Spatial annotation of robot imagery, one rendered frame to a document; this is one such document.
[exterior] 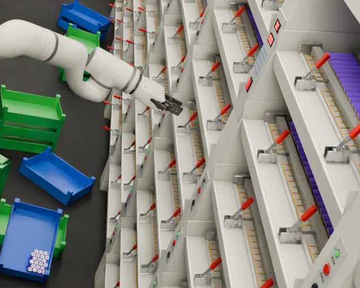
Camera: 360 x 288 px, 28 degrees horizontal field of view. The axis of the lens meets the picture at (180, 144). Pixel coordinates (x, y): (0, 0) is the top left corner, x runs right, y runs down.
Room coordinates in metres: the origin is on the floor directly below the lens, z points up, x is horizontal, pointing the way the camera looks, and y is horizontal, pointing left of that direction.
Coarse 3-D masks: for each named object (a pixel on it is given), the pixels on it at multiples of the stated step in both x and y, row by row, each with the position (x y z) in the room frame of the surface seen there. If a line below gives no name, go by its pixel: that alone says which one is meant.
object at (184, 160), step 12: (180, 96) 2.23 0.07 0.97; (192, 96) 2.24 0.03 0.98; (192, 108) 2.23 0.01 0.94; (180, 120) 2.14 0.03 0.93; (192, 132) 2.08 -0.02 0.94; (180, 144) 2.00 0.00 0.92; (180, 156) 1.93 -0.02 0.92; (192, 156) 1.94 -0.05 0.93; (180, 168) 1.86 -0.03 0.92; (192, 168) 1.88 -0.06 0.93; (180, 180) 1.80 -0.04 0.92; (180, 192) 1.77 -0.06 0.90; (192, 192) 1.75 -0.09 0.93; (180, 204) 1.74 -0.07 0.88
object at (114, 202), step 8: (112, 160) 2.90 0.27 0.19; (120, 160) 2.91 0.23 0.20; (112, 168) 2.88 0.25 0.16; (120, 168) 2.88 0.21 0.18; (112, 176) 2.81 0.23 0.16; (120, 176) 2.74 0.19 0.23; (112, 184) 2.73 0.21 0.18; (120, 184) 2.76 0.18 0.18; (112, 192) 2.69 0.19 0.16; (120, 192) 2.70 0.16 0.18; (112, 200) 2.64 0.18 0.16; (120, 200) 2.64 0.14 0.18; (112, 208) 2.58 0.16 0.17; (120, 208) 2.58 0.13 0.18; (112, 216) 2.53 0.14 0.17; (112, 224) 2.47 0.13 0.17; (112, 232) 2.42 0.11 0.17
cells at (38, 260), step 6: (36, 252) 2.20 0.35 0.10; (42, 252) 2.21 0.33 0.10; (30, 258) 2.18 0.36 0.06; (36, 258) 2.17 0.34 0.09; (42, 258) 2.19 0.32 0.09; (48, 258) 2.20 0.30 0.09; (30, 264) 2.15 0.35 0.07; (36, 264) 2.15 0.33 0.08; (42, 264) 2.17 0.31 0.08; (30, 270) 2.12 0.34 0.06; (36, 270) 2.13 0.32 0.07; (42, 270) 2.15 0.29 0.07
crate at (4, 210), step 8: (0, 208) 2.42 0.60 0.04; (8, 208) 2.45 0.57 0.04; (0, 216) 2.42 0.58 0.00; (8, 216) 2.44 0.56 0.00; (64, 216) 2.50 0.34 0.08; (0, 224) 2.37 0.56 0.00; (64, 224) 2.50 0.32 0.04; (0, 232) 2.32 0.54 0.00; (64, 232) 2.45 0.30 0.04; (0, 240) 2.26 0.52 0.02; (56, 240) 2.42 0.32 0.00; (64, 240) 2.38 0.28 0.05; (56, 248) 2.32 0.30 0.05; (56, 256) 2.32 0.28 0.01
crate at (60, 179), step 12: (36, 156) 2.87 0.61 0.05; (48, 156) 2.95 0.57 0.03; (24, 168) 2.77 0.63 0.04; (36, 168) 2.85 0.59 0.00; (48, 168) 2.89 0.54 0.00; (60, 168) 2.93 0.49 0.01; (72, 168) 2.91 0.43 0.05; (36, 180) 2.74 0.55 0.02; (48, 180) 2.80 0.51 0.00; (60, 180) 2.84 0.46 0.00; (72, 180) 2.88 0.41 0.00; (84, 180) 2.88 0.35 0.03; (48, 192) 2.71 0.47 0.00; (60, 192) 2.70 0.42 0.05; (72, 192) 2.69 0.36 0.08; (84, 192) 2.80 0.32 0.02
